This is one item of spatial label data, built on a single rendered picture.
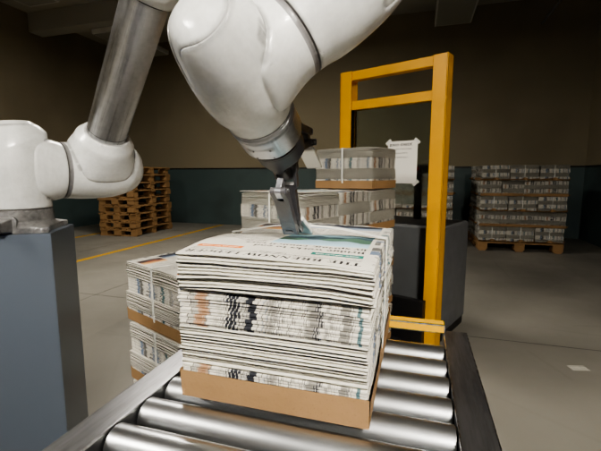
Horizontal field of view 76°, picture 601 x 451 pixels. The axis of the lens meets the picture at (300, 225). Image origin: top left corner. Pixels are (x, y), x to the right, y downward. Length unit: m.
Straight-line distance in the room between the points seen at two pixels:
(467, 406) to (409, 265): 2.16
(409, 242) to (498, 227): 3.88
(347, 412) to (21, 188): 0.91
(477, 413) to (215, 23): 0.60
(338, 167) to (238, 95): 1.81
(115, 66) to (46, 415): 0.88
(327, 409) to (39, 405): 0.85
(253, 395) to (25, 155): 0.81
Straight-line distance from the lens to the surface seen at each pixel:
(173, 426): 0.65
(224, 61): 0.40
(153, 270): 1.40
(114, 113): 1.11
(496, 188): 6.47
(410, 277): 2.80
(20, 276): 1.15
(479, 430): 0.63
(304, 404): 0.58
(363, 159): 2.12
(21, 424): 1.29
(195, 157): 9.52
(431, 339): 2.71
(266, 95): 0.44
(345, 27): 0.46
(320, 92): 8.49
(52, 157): 1.17
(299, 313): 0.53
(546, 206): 6.66
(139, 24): 1.01
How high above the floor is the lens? 1.14
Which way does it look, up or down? 7 degrees down
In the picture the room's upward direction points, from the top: straight up
